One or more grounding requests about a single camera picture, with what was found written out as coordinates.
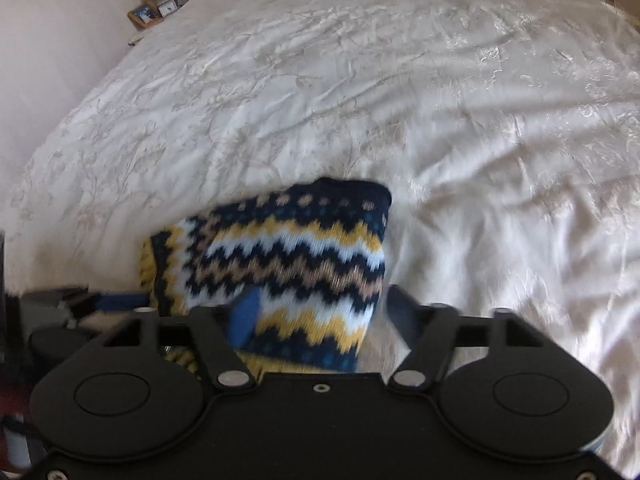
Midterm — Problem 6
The navy yellow patterned knit sweater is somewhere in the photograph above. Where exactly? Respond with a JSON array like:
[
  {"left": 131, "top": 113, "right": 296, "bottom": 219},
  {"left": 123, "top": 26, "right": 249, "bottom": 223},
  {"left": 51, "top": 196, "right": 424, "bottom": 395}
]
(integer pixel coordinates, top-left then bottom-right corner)
[{"left": 140, "top": 178, "right": 392, "bottom": 376}]

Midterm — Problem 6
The white embroidered bedspread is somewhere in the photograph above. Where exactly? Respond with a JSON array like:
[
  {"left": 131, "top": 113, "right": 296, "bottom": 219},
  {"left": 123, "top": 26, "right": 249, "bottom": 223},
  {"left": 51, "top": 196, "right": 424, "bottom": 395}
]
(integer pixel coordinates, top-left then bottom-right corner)
[{"left": 1, "top": 0, "right": 639, "bottom": 476}]

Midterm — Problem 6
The cream left nightstand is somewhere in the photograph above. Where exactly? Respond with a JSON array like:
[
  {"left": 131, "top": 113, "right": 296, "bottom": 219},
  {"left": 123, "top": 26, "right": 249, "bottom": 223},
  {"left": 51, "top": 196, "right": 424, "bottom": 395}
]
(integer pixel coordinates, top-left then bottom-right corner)
[{"left": 127, "top": 30, "right": 149, "bottom": 47}]

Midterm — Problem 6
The small white alarm clock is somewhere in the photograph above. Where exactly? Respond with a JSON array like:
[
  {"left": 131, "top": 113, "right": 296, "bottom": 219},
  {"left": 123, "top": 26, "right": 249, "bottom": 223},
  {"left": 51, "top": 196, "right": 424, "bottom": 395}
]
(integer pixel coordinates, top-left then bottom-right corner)
[{"left": 157, "top": 0, "right": 180, "bottom": 18}]

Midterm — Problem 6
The wooden photo frame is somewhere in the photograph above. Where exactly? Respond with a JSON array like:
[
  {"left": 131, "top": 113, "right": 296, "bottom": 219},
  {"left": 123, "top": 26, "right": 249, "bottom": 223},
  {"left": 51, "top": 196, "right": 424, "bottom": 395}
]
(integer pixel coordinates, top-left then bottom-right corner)
[{"left": 128, "top": 3, "right": 163, "bottom": 29}]

